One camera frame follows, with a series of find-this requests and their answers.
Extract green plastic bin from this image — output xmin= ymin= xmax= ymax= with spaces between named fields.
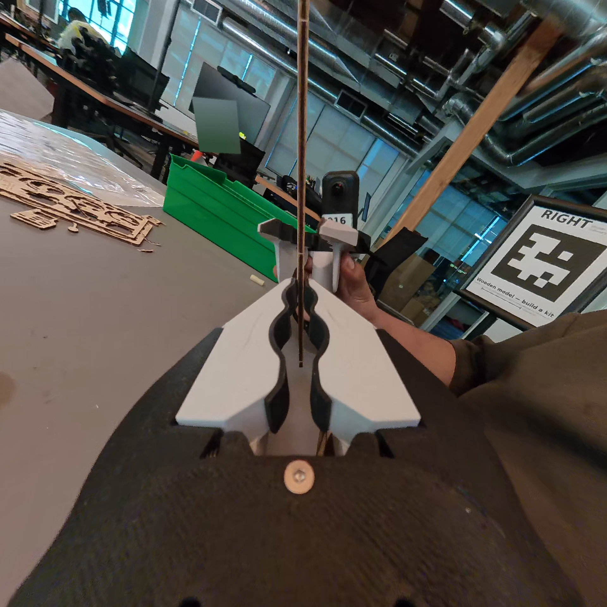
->
xmin=162 ymin=153 xmax=317 ymax=285

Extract grey desk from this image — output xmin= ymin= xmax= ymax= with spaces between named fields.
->
xmin=0 ymin=108 xmax=297 ymax=603

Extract stacked wooden part sheets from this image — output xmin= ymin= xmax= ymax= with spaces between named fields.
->
xmin=0 ymin=161 xmax=165 ymax=248

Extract large clear plastic sheet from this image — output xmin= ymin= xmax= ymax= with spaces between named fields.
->
xmin=0 ymin=108 xmax=168 ymax=208

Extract brown cardboard boxes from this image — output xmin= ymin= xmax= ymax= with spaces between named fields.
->
xmin=379 ymin=254 xmax=458 ymax=329

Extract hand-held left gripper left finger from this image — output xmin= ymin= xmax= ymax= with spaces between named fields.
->
xmin=175 ymin=277 xmax=298 ymax=455

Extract person's brown shirt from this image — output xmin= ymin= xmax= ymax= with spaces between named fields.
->
xmin=448 ymin=310 xmax=607 ymax=607

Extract person's right forearm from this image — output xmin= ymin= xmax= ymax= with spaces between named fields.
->
xmin=375 ymin=310 xmax=458 ymax=386

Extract long wooden background table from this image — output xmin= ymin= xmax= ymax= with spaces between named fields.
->
xmin=5 ymin=33 xmax=200 ymax=164

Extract wooden puzzle part sheet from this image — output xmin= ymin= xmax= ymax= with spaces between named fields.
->
xmin=296 ymin=0 xmax=309 ymax=368

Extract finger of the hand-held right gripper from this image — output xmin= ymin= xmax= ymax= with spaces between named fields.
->
xmin=310 ymin=221 xmax=359 ymax=292
xmin=257 ymin=217 xmax=298 ymax=286

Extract framed black-white marker sign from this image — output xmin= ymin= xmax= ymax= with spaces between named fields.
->
xmin=454 ymin=193 xmax=607 ymax=333

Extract dark computer monitor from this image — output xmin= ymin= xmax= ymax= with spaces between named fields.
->
xmin=189 ymin=62 xmax=272 ymax=147

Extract person's right hand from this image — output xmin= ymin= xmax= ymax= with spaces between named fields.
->
xmin=338 ymin=255 xmax=381 ymax=329

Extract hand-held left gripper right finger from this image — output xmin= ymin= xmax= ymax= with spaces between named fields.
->
xmin=303 ymin=280 xmax=422 ymax=457

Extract wooden support post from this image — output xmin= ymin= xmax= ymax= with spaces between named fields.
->
xmin=379 ymin=14 xmax=567 ymax=254

